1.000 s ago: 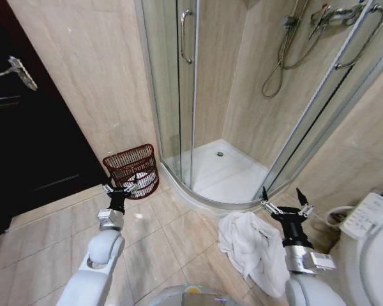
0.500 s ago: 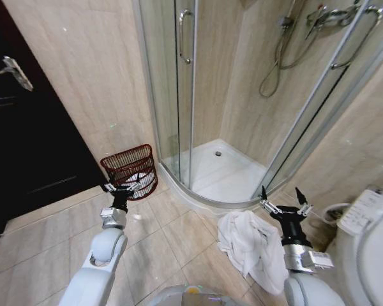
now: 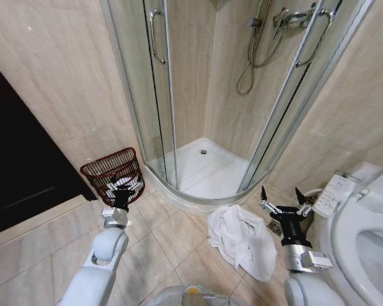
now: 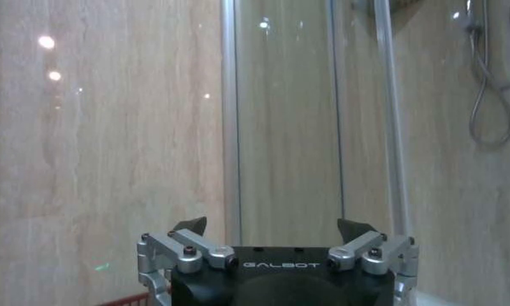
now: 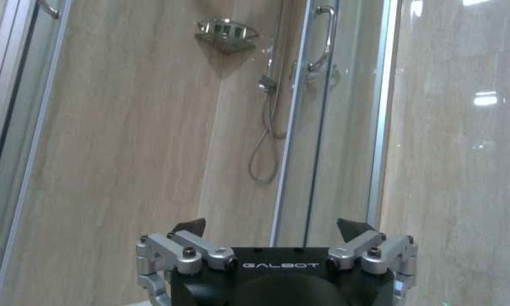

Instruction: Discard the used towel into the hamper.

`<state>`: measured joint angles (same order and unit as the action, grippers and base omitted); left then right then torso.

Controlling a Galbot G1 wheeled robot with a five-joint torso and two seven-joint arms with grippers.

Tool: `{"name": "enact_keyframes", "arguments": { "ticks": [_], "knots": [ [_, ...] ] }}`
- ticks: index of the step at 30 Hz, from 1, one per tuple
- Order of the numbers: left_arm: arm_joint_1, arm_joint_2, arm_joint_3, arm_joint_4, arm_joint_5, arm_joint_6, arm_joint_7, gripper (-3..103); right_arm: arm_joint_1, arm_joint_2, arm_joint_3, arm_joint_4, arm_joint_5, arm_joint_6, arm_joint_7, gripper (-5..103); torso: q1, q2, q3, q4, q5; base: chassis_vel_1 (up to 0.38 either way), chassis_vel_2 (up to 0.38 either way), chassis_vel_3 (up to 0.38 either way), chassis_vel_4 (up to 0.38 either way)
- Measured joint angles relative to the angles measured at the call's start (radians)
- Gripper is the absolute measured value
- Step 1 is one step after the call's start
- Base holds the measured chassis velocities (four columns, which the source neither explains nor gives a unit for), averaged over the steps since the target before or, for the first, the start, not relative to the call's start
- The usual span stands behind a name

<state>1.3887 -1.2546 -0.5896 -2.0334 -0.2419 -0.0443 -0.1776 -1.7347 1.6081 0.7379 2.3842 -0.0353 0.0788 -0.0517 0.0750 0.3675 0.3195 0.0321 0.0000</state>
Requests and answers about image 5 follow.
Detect chrome shower door handle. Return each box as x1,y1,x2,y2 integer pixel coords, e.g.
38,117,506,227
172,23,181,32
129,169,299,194
306,4,339,73
36,0,61,20

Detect chrome shower rail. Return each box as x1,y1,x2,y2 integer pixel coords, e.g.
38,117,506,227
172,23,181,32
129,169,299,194
254,0,291,140

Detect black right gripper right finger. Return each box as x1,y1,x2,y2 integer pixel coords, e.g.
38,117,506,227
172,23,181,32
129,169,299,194
325,217,419,306

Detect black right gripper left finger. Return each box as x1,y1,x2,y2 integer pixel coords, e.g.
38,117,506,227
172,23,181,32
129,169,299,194
134,217,238,306

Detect chrome shower hose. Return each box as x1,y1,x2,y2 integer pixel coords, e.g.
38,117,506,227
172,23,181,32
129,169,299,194
247,47,290,185

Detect chrome corner shower basket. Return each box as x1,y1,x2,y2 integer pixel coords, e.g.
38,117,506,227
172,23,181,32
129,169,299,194
194,18,259,57

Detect glass shower door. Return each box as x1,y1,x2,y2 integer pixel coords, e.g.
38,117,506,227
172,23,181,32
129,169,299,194
269,0,405,248
0,0,74,306

